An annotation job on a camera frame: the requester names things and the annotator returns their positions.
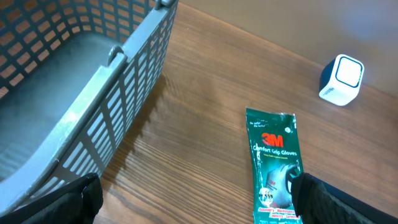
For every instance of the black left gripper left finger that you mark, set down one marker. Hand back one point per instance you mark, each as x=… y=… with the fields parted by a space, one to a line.
x=76 y=202

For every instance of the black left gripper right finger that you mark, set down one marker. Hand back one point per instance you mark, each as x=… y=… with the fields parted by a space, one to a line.
x=316 y=201

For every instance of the green 3M gloves packet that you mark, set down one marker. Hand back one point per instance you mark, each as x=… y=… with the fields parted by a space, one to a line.
x=276 y=161

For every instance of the white barcode scanner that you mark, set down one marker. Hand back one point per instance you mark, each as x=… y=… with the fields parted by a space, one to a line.
x=341 y=80

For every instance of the grey plastic shopping basket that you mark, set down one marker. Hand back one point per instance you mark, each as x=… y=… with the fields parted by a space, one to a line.
x=74 y=75

